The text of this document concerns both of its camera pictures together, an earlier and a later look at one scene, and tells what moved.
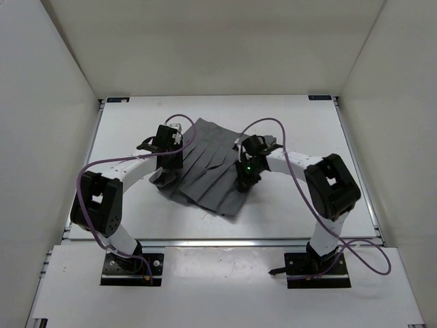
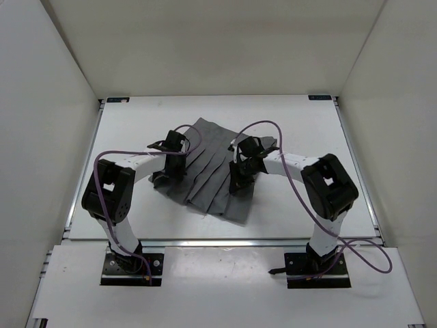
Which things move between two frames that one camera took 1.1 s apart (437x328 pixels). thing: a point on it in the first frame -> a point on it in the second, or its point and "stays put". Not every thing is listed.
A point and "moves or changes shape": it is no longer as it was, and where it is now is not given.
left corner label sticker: x=118 y=100 stays put
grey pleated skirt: x=207 y=178 moves or changes shape
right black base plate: x=301 y=264 stays put
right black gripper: x=246 y=182 stays put
